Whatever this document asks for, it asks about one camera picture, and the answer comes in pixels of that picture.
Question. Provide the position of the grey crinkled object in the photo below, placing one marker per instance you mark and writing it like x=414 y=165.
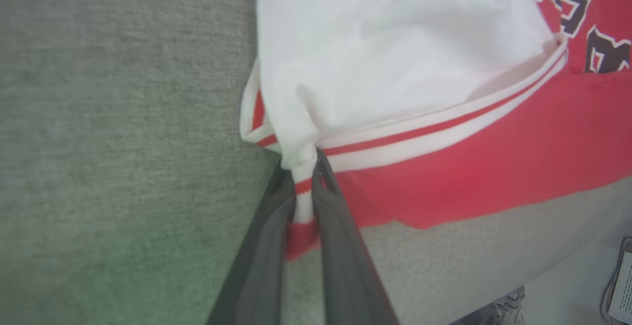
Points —
x=493 y=312

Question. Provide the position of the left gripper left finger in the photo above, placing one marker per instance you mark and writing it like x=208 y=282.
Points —
x=256 y=275

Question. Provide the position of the red and white jersey garment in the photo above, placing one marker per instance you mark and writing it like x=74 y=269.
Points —
x=385 y=53

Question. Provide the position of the grey fabric sofa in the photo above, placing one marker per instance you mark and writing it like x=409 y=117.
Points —
x=123 y=127

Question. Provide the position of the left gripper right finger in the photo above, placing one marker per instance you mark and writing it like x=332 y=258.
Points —
x=348 y=275

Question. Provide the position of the white printed box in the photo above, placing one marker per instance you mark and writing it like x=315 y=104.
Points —
x=623 y=288

